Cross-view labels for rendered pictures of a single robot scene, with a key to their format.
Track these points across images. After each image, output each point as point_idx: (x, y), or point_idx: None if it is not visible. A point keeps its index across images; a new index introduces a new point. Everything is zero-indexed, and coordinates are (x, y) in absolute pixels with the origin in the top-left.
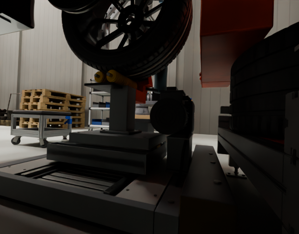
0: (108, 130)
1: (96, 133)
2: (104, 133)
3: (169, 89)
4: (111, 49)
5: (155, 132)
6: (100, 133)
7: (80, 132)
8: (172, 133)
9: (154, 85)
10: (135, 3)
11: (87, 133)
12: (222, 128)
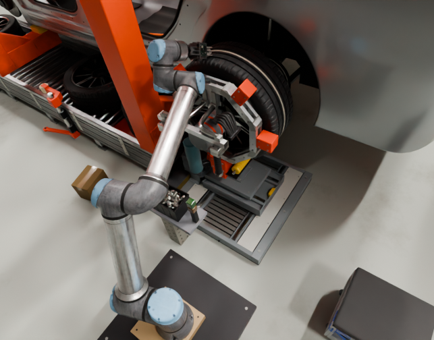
0: (246, 169)
1: (253, 164)
2: (248, 164)
3: (170, 187)
4: (245, 123)
5: (210, 176)
6: (251, 164)
7: (264, 167)
8: None
9: (202, 164)
10: (219, 96)
11: (259, 166)
12: (177, 150)
